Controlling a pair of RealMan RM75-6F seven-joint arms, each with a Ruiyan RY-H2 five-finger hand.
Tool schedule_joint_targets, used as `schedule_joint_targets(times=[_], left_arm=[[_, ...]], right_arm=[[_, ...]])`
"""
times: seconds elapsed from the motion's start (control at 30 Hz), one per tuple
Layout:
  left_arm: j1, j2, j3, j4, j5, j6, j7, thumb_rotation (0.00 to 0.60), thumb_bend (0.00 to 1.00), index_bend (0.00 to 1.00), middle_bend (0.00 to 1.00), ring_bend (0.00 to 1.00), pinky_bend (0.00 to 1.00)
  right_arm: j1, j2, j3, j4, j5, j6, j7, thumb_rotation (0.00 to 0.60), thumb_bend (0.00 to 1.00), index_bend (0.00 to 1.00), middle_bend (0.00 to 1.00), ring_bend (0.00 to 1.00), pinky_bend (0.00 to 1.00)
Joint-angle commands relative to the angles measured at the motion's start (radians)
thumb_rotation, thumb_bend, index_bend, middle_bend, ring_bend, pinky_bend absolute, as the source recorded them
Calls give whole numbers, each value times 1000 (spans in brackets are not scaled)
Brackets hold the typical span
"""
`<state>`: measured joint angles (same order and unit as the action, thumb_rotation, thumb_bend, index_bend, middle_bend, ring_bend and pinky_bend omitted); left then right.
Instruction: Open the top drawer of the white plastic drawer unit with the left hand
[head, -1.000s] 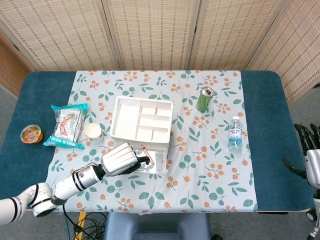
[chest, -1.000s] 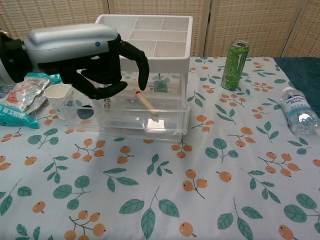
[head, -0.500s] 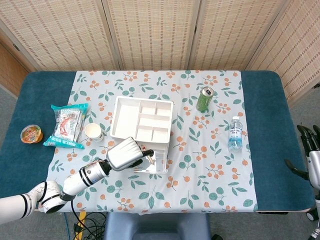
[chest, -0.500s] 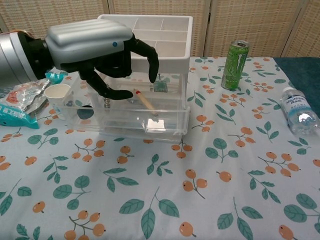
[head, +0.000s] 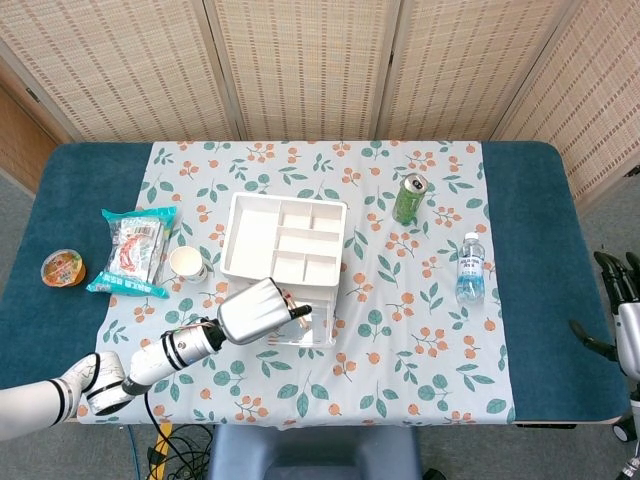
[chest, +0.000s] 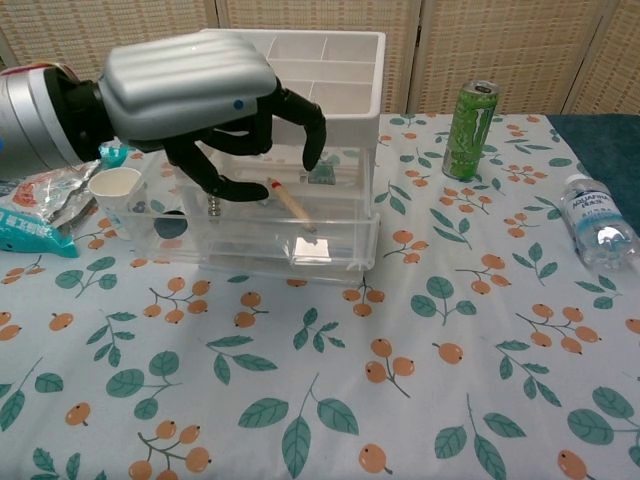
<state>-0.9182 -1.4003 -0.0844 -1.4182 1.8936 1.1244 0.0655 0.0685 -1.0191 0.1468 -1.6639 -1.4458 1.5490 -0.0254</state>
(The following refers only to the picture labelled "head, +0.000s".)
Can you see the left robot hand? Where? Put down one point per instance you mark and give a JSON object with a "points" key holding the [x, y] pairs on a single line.
{"points": [[250, 312]]}

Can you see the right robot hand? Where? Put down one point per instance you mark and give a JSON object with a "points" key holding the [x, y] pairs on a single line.
{"points": [[630, 320]]}

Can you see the clear plastic box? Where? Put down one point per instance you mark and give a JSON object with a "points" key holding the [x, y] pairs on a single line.
{"points": [[320, 325]]}

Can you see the white drawer organizer box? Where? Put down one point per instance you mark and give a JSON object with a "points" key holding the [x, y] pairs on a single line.
{"points": [[252, 240]]}

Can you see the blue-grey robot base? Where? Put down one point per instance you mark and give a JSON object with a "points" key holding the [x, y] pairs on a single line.
{"points": [[310, 455]]}

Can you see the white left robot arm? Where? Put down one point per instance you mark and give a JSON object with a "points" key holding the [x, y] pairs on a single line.
{"points": [[160, 357]]}

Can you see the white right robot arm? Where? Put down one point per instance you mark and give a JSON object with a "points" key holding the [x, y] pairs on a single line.
{"points": [[631, 430]]}

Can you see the white paper cup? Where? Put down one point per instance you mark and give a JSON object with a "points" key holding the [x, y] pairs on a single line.
{"points": [[186, 262]]}

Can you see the floral fruit tablecloth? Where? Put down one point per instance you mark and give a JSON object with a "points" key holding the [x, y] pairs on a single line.
{"points": [[350, 380]]}

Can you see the teal noodle packet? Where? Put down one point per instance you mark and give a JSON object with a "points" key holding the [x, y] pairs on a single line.
{"points": [[130, 250]]}

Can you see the yellow floor strip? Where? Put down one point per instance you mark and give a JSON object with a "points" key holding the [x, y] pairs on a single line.
{"points": [[162, 440]]}

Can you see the clear water bottle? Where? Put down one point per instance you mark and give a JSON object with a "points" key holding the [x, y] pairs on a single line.
{"points": [[470, 275]]}

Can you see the green energy drink can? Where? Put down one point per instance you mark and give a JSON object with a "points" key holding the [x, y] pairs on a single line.
{"points": [[407, 205]]}

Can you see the orange jelly cup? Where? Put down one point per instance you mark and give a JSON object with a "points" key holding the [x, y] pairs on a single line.
{"points": [[62, 269]]}

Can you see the teal padded table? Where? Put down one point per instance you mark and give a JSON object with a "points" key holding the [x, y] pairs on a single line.
{"points": [[75, 200]]}

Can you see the woven folding screen panel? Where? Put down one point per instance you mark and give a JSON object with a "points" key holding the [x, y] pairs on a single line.
{"points": [[475, 70], [125, 70], [600, 100], [305, 70]]}

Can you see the brown wooden door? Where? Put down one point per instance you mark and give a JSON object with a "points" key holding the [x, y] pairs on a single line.
{"points": [[20, 140]]}

